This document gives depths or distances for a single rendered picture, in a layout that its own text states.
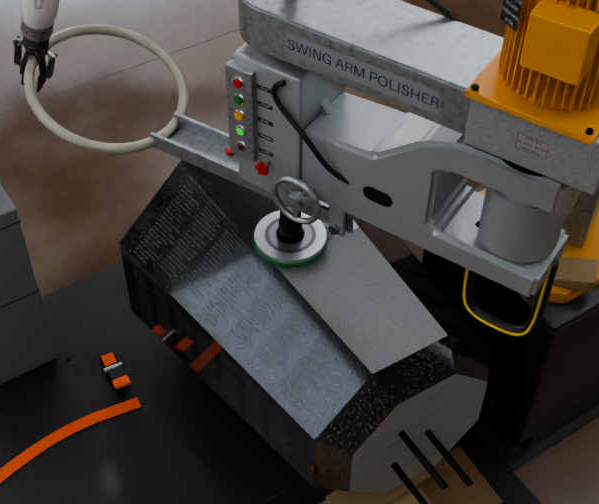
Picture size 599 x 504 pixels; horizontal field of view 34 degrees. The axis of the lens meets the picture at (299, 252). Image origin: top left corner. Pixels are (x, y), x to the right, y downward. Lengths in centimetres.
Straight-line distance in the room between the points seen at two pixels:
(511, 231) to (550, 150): 30
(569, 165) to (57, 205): 279
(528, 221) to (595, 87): 38
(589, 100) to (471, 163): 32
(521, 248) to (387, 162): 37
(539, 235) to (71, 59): 338
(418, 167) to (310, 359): 72
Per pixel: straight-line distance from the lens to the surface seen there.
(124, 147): 291
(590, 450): 369
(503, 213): 228
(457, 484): 336
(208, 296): 303
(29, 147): 474
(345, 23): 227
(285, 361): 281
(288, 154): 252
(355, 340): 271
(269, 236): 290
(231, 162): 287
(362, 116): 249
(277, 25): 231
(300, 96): 239
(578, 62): 189
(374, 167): 239
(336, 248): 294
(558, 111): 206
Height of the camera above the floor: 301
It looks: 47 degrees down
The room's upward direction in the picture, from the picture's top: 1 degrees clockwise
